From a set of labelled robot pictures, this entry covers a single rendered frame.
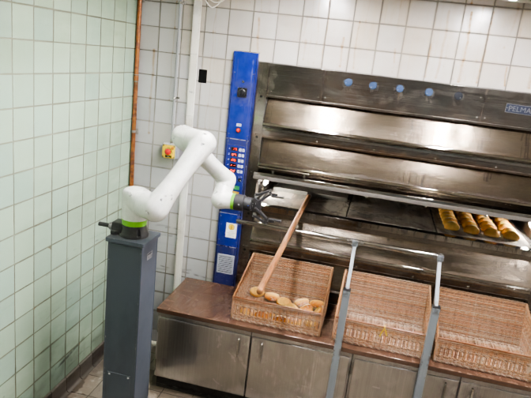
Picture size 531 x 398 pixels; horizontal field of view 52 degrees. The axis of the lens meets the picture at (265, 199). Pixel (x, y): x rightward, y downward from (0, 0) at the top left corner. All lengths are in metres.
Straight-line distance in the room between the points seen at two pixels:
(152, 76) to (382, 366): 2.31
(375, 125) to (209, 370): 1.83
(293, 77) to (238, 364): 1.80
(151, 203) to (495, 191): 2.05
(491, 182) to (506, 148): 0.22
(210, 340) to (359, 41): 2.02
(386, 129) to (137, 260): 1.69
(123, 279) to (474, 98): 2.23
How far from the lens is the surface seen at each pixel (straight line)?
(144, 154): 3.81
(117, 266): 2.81
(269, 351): 3.36
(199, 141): 2.67
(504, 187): 3.55
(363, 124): 3.43
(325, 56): 3.42
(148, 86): 3.74
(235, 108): 3.51
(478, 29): 3.44
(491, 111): 3.48
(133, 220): 2.73
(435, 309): 3.09
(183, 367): 3.59
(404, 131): 3.43
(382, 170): 3.46
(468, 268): 3.65
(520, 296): 3.78
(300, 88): 3.46
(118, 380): 3.10
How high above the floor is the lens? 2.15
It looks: 15 degrees down
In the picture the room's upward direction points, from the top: 7 degrees clockwise
